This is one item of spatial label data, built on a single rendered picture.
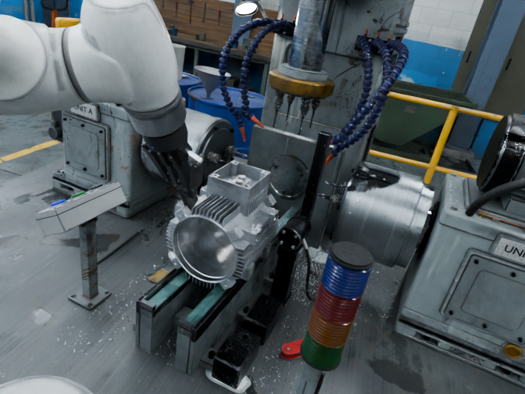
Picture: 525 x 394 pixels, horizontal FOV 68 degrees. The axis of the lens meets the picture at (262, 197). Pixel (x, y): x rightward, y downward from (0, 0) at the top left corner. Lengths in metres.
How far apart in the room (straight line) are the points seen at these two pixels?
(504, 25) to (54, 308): 5.68
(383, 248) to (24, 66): 0.80
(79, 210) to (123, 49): 0.42
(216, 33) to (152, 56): 5.93
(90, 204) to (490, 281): 0.87
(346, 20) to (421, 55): 4.96
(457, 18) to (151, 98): 5.78
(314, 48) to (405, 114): 4.18
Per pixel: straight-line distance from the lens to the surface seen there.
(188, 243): 0.91
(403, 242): 0.98
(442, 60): 6.21
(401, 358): 1.05
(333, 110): 1.28
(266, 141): 1.23
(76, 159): 1.39
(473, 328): 1.08
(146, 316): 0.85
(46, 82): 0.58
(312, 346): 0.61
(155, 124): 0.62
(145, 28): 0.54
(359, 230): 0.98
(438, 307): 1.05
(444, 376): 1.07
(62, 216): 0.84
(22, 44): 0.57
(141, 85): 0.57
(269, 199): 0.91
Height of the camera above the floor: 1.49
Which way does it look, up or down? 26 degrees down
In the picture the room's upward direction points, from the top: 10 degrees clockwise
